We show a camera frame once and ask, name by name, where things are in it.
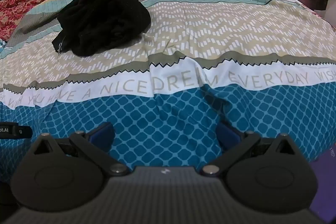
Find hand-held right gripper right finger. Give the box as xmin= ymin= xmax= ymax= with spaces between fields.
xmin=202 ymin=123 xmax=295 ymax=176

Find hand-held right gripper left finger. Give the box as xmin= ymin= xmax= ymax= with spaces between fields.
xmin=34 ymin=122 xmax=130 ymax=176

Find black pants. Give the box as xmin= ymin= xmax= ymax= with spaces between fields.
xmin=51 ymin=0 xmax=152 ymax=57

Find patterned bedsheet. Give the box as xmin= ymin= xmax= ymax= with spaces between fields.
xmin=0 ymin=0 xmax=336 ymax=189

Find purple cloth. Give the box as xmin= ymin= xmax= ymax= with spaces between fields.
xmin=309 ymin=144 xmax=336 ymax=217

